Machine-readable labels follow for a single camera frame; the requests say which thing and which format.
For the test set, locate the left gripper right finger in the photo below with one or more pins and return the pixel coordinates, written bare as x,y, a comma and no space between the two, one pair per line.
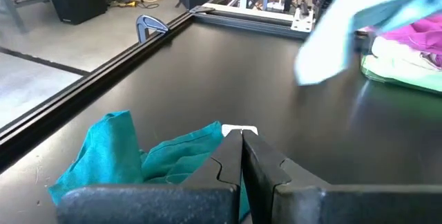
328,206

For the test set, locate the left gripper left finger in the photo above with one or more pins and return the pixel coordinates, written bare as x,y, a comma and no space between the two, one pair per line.
155,206

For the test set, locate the dark teal towel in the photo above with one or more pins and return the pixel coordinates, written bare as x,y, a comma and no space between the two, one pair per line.
110,155

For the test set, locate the clear plastic bin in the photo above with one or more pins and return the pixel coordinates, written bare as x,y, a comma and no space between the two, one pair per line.
367,65

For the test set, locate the lime green towel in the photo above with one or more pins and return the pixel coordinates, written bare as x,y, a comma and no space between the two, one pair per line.
407,77

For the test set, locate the light blue towel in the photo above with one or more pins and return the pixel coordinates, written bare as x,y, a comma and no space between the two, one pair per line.
331,44

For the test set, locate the white towel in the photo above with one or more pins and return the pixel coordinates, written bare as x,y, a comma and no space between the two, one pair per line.
397,53

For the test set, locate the magenta towel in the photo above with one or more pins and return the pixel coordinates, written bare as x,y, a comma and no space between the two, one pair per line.
421,34

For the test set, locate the metal table clamp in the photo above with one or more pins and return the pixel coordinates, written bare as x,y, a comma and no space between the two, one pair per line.
148,23

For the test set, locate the silver mounting plate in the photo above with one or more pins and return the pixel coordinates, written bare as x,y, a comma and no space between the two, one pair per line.
302,21

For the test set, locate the black aluminium table frame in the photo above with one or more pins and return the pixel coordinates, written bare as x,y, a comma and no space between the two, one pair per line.
69,96

